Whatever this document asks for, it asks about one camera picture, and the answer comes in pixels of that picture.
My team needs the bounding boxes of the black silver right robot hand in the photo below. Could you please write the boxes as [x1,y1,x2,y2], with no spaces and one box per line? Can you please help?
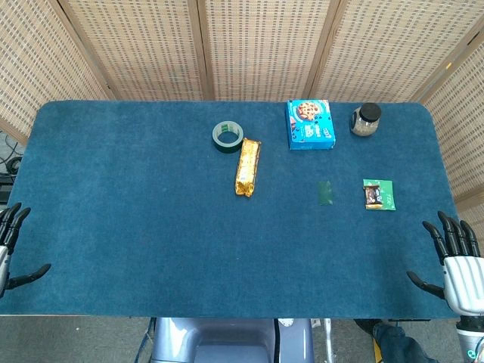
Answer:
[406,210,484,318]

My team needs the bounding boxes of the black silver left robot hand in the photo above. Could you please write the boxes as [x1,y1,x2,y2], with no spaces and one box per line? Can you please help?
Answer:
[0,202,52,299]

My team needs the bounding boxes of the small green wrapper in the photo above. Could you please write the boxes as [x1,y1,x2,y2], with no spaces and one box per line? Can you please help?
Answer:
[317,180,334,207]

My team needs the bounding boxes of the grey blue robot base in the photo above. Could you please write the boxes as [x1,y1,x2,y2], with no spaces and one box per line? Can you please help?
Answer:
[150,317,315,363]

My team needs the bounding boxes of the green tape roll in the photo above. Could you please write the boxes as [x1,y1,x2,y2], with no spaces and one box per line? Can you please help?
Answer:
[211,120,244,154]

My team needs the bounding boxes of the person leg in jeans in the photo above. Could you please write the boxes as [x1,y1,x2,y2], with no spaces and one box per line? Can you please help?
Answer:
[372,324,443,363]

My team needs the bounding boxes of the green snack packet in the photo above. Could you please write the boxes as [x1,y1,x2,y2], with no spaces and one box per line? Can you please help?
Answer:
[362,178,397,211]

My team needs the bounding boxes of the blue carpet table mat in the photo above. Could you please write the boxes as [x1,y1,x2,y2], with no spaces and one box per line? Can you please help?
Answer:
[0,100,468,319]

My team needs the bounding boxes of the woven folding screen panel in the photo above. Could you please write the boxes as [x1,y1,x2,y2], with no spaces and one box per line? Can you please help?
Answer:
[308,0,484,104]
[58,0,209,101]
[0,0,110,147]
[196,0,343,102]
[419,22,484,243]

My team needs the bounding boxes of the metal stand leg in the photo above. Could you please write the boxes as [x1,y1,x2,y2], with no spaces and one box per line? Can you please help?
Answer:
[320,318,336,363]

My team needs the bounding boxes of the glass jar black lid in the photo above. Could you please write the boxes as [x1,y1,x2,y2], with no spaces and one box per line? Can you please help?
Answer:
[349,102,382,139]

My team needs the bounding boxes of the blue cookie box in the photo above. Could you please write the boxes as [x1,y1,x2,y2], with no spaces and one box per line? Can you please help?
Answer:
[284,99,337,151]

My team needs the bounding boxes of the gold foil biscuit package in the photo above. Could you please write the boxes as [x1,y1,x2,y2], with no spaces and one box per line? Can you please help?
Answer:
[234,138,262,197]

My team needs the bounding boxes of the black cable bundle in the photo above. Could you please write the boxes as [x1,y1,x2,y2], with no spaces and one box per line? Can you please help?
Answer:
[0,130,26,201]

